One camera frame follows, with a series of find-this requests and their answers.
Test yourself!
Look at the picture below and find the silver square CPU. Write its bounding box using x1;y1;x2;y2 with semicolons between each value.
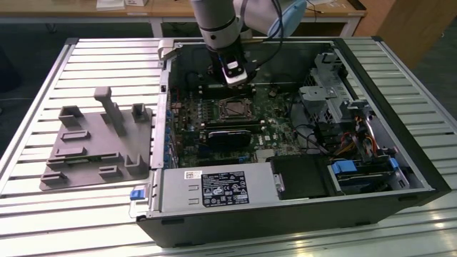
228;102;252;115

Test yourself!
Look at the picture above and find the CPU socket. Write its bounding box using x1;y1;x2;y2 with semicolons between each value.
213;96;257;122

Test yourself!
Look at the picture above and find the wooden desk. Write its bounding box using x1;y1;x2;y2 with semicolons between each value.
0;0;369;38

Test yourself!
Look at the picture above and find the black graphics card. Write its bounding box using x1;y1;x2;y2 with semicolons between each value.
205;129;253;148

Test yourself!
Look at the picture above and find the green motherboard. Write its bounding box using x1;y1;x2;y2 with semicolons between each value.
168;85;299;169

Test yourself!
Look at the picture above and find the grey metal drive cage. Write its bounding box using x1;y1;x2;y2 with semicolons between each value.
298;52;370;125

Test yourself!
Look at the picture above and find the small silver heatsink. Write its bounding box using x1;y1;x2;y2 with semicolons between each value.
256;149;277;163

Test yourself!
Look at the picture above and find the large white box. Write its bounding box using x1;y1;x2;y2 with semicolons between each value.
96;0;126;11

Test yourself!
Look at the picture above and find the black rating label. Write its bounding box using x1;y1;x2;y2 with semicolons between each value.
201;171;250;208

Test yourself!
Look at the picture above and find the grey plastic parts rack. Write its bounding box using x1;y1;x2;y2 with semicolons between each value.
38;87;156;191

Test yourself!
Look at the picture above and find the black plastic shroud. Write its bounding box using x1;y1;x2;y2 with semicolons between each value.
269;154;334;201

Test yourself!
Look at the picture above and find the grey power supply unit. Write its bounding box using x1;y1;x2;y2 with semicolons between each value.
156;164;279;213

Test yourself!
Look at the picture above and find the hard disk in blue carrier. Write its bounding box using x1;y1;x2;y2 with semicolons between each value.
330;159;395;194

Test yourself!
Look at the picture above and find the blue case latch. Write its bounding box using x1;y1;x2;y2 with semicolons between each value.
129;188;148;201

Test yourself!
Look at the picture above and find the wooden cabinet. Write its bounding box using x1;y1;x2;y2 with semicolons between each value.
355;0;457;69

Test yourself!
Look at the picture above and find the black open PC case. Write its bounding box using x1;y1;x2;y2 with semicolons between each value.
134;36;451;248

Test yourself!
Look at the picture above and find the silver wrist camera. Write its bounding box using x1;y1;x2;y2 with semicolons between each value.
220;54;250;88

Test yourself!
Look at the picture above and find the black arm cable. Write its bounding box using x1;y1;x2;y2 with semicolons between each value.
245;0;289;80

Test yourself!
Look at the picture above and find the yellow wire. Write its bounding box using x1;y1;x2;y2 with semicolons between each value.
334;141;358;156

